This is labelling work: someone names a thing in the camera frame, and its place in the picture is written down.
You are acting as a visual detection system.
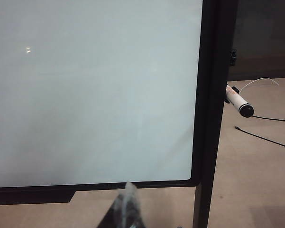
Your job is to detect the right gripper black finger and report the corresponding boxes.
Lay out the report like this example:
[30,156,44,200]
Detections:
[98,181,147,228]

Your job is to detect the white marker pen black cap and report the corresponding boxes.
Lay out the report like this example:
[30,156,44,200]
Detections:
[225,85,255,118]

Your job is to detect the whiteboard with black frame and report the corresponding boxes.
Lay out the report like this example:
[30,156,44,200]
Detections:
[0,0,239,228]

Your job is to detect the black floor cable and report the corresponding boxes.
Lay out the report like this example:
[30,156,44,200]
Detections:
[234,125,285,151]
[251,105,285,123]

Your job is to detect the white cable on floor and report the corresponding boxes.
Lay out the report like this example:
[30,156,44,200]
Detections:
[239,77,279,95]

